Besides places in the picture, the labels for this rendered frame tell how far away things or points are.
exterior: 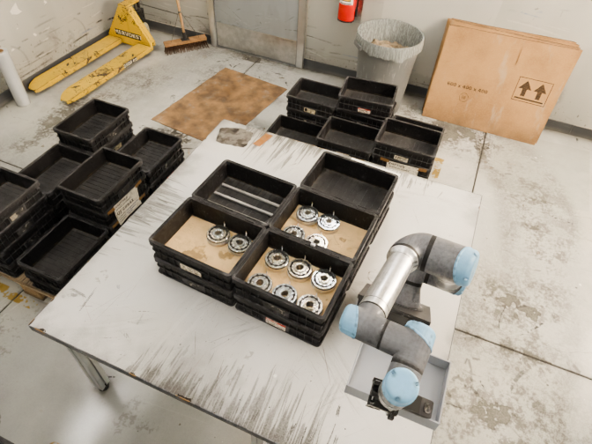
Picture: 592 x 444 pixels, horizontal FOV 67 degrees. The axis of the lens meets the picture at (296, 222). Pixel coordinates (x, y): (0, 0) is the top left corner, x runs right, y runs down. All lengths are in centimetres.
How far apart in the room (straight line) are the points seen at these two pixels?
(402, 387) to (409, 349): 9
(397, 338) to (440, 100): 349
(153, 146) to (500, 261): 250
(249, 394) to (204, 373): 19
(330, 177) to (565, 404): 174
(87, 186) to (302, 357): 172
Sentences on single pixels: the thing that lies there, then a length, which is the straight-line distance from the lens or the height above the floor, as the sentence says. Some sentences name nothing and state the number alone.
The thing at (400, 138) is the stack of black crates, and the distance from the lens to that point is 325.
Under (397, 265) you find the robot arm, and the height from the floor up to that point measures 137.
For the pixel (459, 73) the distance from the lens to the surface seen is 435.
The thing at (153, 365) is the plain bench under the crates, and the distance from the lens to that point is 189.
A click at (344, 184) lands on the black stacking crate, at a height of 83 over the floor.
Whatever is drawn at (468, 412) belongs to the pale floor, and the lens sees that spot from 270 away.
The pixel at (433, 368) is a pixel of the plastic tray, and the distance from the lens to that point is 152.
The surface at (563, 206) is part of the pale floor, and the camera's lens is 400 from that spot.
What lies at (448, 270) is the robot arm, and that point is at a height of 133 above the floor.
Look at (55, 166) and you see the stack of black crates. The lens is 335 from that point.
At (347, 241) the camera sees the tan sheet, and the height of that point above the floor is 83.
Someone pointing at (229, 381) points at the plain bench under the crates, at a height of 70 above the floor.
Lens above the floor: 236
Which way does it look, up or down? 47 degrees down
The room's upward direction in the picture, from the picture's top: 4 degrees clockwise
